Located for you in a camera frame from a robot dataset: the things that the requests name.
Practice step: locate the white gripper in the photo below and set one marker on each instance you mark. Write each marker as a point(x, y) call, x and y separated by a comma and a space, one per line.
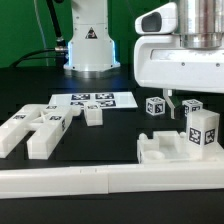
point(160, 62)

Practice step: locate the white chair seat plate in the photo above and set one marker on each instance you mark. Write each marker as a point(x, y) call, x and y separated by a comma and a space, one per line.
point(173, 147)

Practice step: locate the white tagged cube near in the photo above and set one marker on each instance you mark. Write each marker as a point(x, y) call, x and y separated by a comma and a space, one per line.
point(155, 106)

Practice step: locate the white tagged cube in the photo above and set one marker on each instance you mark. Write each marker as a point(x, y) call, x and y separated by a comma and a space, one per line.
point(155, 106)
point(191, 105)

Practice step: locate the white tagged cube far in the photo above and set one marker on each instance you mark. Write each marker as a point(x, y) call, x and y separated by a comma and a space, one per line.
point(191, 105)

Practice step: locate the white tag sheet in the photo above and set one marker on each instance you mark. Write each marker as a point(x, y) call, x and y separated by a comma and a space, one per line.
point(104, 99)

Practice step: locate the white U-shaped fence rail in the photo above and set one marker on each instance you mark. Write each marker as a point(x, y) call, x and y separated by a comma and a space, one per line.
point(107, 179)

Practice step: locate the white chair back frame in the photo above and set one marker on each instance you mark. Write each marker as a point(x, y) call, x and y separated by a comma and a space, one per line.
point(48, 124)

